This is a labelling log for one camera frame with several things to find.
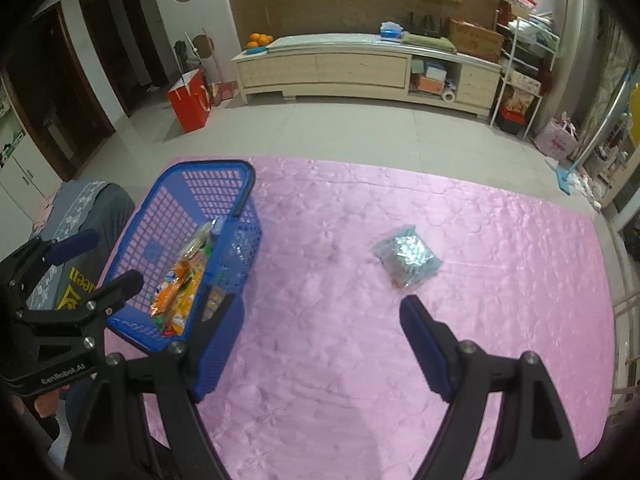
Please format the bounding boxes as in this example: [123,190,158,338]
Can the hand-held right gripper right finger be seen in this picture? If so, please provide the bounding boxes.
[399,295,583,480]

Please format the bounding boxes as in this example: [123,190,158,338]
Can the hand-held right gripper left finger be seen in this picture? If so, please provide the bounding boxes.
[65,292,246,480]

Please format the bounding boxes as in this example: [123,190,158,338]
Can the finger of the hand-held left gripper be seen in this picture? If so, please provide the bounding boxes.
[0,229,100,291]
[15,269,145,333]

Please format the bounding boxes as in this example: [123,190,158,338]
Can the blue plastic basket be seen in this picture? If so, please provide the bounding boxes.
[102,159,263,356]

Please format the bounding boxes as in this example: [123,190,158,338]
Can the yellow green cracker packet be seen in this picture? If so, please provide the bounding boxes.
[150,252,207,337]

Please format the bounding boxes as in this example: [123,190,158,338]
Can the silver green snack packet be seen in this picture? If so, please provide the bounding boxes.
[370,225,445,291]

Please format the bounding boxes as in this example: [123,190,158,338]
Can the person's left hand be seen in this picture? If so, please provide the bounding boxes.
[30,385,71,418]

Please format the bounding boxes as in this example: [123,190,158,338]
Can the grey lace sofa cover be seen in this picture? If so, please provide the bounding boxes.
[30,180,108,311]

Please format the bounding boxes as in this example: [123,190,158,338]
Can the dark cloth yellow crown print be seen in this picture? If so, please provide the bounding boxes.
[60,185,136,321]

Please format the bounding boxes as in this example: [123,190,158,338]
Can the pink quilted tablecloth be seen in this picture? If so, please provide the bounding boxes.
[95,156,616,480]

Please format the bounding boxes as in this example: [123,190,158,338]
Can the dark wooden door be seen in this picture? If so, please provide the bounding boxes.
[0,2,116,181]
[77,0,168,118]

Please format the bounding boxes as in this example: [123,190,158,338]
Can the red paper bag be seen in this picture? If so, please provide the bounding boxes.
[167,69,211,134]

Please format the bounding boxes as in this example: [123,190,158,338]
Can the red dustpan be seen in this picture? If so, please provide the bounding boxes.
[209,80,235,107]

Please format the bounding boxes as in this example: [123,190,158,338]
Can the blue mop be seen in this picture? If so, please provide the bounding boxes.
[552,80,630,196]

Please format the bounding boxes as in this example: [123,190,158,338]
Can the pink bag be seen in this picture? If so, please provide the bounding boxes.
[535,115,581,162]

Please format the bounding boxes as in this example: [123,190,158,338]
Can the red gift box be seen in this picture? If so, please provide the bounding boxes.
[500,85,538,133]

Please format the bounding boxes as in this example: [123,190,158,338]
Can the white metal shelf rack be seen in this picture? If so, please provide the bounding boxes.
[490,0,561,138]

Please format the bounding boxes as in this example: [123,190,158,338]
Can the beige TV cabinet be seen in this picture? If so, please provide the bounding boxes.
[231,33,502,122]

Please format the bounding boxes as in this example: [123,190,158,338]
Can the green folded cushion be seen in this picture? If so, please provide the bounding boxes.
[402,32,457,55]

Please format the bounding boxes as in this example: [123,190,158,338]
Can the brown cardboard box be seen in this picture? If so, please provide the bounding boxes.
[446,17,505,63]

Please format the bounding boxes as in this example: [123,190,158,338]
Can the black router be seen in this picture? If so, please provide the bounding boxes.
[407,10,448,38]

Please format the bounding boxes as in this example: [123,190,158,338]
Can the tall grey air conditioner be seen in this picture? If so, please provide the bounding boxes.
[560,0,608,126]

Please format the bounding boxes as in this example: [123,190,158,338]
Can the white wall cabinet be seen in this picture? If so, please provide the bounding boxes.
[0,80,61,221]

